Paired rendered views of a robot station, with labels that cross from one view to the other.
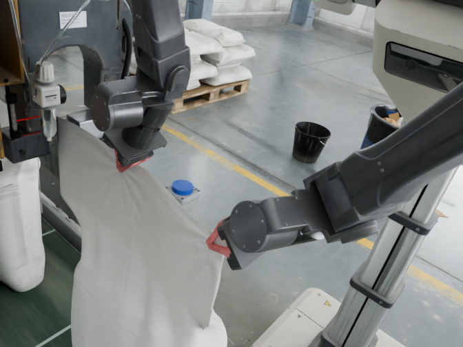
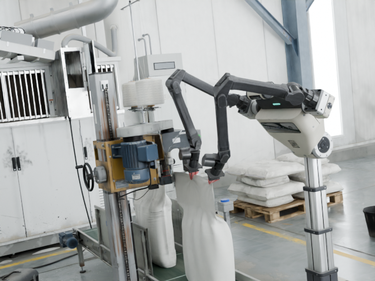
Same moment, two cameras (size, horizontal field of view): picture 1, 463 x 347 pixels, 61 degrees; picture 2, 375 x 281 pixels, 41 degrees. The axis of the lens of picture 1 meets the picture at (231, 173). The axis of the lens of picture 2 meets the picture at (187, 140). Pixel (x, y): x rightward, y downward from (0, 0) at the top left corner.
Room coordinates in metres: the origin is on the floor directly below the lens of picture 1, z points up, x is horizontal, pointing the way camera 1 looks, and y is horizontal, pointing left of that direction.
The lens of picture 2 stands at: (-2.05, -1.20, 1.58)
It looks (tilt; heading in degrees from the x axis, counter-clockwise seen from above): 5 degrees down; 28
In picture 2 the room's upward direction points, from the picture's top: 6 degrees counter-clockwise
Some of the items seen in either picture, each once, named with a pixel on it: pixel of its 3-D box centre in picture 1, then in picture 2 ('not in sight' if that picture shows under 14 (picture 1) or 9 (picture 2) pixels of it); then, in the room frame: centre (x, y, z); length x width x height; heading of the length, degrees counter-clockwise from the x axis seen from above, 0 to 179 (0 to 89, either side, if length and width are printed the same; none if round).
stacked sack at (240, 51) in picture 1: (223, 50); (311, 170); (4.16, 0.34, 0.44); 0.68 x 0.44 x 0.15; 146
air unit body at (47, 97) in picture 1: (48, 102); (170, 164); (0.68, 0.37, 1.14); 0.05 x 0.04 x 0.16; 146
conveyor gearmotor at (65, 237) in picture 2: not in sight; (70, 238); (1.42, 1.94, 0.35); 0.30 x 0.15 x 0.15; 56
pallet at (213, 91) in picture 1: (184, 82); (285, 202); (4.01, 0.67, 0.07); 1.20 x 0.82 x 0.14; 148
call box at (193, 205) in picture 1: (181, 197); (225, 205); (0.93, 0.13, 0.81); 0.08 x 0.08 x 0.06; 56
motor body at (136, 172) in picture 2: not in sight; (135, 161); (0.40, 0.44, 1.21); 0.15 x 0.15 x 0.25
